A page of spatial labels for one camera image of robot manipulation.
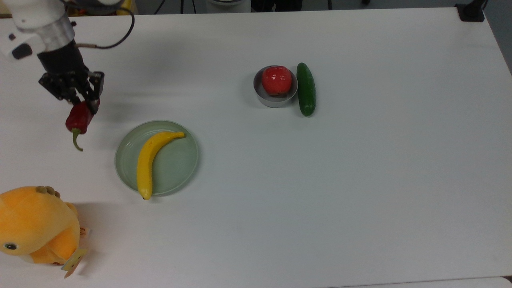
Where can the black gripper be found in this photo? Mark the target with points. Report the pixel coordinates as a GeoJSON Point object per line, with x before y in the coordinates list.
{"type": "Point", "coordinates": [62, 64]}

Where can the red chili pepper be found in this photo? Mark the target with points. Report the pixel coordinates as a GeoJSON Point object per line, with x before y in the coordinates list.
{"type": "Point", "coordinates": [80, 117]}

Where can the pale green plastic plate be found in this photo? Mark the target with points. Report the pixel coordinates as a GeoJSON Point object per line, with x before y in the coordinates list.
{"type": "Point", "coordinates": [176, 164]}

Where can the yellow banana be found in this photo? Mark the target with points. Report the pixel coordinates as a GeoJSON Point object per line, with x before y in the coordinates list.
{"type": "Point", "coordinates": [144, 164]}

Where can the box of colourful toys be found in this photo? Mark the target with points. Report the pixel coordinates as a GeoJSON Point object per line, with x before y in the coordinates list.
{"type": "Point", "coordinates": [127, 6]}

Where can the orange plush duck toy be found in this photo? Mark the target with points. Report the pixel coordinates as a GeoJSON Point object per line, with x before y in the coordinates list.
{"type": "Point", "coordinates": [36, 224]}

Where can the paper tag on plush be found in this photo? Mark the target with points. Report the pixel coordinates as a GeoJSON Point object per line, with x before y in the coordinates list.
{"type": "Point", "coordinates": [74, 262]}

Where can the round metal bowl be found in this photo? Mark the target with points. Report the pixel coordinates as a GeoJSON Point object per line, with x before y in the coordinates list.
{"type": "Point", "coordinates": [276, 101]}

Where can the red apple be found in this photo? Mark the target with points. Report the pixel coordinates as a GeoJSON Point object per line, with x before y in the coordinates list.
{"type": "Point", "coordinates": [276, 81]}

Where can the dark green cucumber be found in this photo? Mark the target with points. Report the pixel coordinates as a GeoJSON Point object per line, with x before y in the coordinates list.
{"type": "Point", "coordinates": [306, 90]}

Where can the black table clamp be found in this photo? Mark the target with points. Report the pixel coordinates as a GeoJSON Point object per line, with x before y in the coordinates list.
{"type": "Point", "coordinates": [471, 12]}

